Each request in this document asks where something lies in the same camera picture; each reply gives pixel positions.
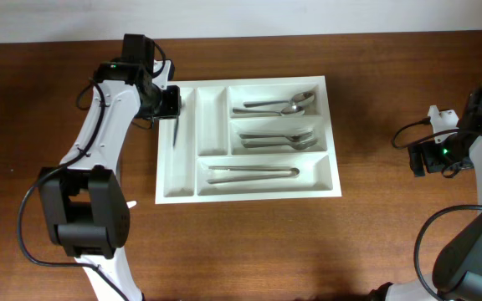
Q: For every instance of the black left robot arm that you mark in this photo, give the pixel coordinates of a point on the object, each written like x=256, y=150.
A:
x=84, y=207

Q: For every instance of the white plastic cutlery tray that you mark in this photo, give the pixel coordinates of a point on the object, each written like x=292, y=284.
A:
x=209, y=136

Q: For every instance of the large metal spoon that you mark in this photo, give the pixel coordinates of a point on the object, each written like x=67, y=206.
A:
x=288, y=110
x=300, y=99

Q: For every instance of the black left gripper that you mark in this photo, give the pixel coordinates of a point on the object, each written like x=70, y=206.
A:
x=176, y=106

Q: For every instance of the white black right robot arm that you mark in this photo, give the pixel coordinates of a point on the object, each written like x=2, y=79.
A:
x=454, y=145

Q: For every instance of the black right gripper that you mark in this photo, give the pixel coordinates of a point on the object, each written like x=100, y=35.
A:
x=430, y=162

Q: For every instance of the small metal spoon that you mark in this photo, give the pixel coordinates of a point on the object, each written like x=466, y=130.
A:
x=175, y=132

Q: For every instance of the pink handled utensil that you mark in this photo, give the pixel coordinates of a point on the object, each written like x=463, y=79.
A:
x=131, y=204

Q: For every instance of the metal fork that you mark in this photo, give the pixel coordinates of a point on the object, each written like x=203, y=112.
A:
x=293, y=138
x=299, y=146

